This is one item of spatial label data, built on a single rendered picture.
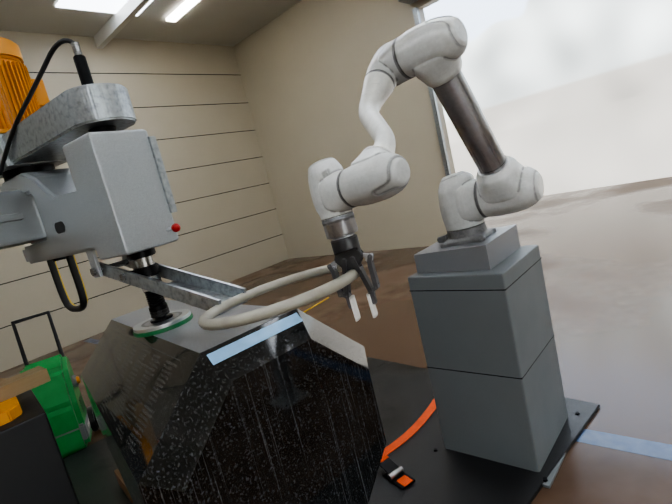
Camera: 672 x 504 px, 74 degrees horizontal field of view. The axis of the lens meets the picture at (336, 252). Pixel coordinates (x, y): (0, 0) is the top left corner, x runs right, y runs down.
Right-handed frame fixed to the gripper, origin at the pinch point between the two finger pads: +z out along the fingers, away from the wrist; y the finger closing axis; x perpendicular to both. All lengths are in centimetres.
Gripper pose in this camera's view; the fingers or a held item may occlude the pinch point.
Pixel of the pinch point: (363, 307)
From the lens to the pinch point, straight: 124.4
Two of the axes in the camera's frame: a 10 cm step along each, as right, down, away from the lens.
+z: 2.8, 9.6, 0.9
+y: -9.0, 2.3, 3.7
